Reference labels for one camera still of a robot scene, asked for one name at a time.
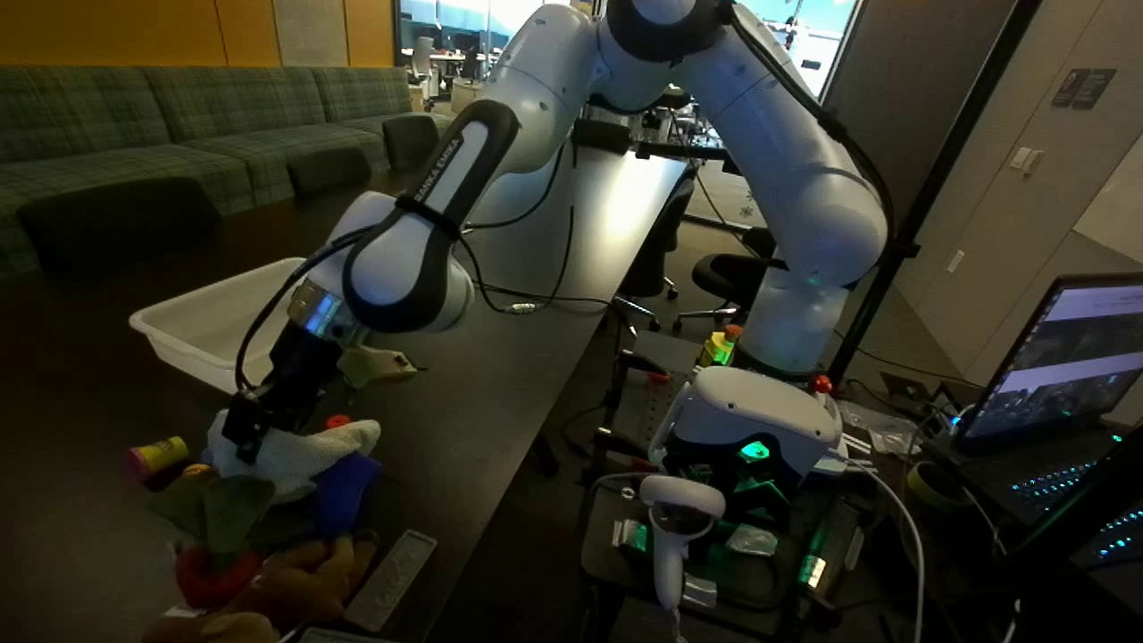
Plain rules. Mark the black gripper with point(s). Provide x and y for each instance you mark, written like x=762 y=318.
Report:
x=305 y=358

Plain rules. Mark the blue plush toy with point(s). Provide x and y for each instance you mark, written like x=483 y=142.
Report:
x=339 y=494

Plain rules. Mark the green plush toy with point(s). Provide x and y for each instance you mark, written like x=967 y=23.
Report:
x=216 y=513

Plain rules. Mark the yellow red spool toy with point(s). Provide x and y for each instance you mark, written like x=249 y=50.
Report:
x=150 y=458

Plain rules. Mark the brown plush toy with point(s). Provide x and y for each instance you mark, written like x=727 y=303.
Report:
x=291 y=591

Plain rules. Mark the red plush ball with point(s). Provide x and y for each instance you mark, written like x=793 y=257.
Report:
x=213 y=578

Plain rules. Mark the white towel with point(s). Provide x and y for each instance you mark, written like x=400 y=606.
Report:
x=287 y=458

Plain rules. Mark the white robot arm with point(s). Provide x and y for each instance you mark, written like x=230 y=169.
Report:
x=390 y=257

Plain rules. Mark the clear plastic bin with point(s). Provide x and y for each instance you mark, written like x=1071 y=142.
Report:
x=230 y=325

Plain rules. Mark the green plaid sofa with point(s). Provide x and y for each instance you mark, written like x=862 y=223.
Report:
x=238 y=129

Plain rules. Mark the white VR controller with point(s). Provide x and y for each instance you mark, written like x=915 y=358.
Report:
x=678 y=513

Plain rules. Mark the black office chair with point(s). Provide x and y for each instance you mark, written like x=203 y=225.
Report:
x=734 y=281

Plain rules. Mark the open laptop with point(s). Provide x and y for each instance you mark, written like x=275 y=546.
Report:
x=1042 y=437

